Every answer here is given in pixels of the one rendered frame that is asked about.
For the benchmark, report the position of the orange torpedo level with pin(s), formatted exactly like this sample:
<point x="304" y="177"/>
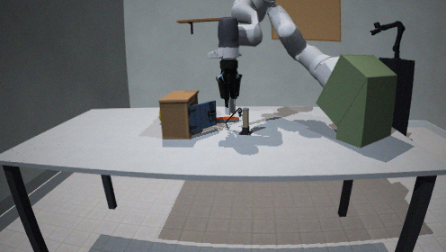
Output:
<point x="223" y="119"/>

